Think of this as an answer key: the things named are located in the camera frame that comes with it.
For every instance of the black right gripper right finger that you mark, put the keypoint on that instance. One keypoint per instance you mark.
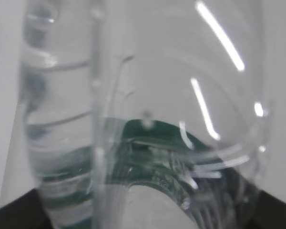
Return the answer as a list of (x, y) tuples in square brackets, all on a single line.
[(266, 212)]

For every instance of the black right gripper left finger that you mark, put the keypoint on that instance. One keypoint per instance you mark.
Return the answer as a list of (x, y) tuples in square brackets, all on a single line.
[(25, 212)]

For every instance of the clear plastic water bottle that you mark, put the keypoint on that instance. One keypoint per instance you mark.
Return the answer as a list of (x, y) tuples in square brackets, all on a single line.
[(145, 114)]

